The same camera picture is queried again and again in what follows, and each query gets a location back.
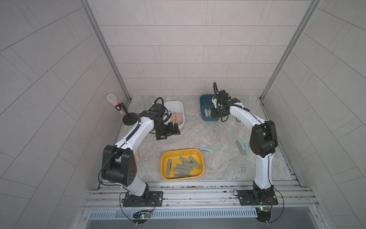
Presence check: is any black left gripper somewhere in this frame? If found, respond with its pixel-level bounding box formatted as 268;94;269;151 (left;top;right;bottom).
153;122;181;140

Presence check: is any dark teal storage box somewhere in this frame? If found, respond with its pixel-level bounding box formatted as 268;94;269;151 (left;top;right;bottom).
200;94;220;122

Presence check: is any yellow storage box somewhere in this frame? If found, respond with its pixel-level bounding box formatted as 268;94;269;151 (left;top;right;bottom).
161;149;205;180

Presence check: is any mint folding knife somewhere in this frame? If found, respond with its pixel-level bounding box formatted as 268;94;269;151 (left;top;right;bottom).
199;147;214;153
236;137;245;151

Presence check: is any mint knife edge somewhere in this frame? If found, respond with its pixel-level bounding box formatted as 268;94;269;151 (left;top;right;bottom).
245;142;250;156

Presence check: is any olive folding knife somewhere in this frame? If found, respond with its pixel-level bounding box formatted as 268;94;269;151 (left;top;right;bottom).
235;141;246;155

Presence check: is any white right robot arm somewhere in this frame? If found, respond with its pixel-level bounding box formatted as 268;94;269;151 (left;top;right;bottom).
211;84;278;190

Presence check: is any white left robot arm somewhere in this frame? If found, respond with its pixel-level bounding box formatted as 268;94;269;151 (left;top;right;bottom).
98;102;180;197

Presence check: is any white storage box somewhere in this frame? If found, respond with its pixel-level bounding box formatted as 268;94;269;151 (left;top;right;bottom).
165;101;185;129

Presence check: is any black microphone stand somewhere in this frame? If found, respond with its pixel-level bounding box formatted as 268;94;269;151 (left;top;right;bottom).
115;103;138;126

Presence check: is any pink folding knife front left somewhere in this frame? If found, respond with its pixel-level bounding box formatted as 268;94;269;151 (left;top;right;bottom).
134;151;141;162

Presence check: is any pink toy microphone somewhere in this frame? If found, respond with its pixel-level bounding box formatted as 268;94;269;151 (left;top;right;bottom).
107;94;124;115

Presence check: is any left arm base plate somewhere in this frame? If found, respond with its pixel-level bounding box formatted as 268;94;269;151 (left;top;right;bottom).
122;191;164;208

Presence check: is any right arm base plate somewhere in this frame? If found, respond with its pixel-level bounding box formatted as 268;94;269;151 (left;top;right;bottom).
233;190;278;206

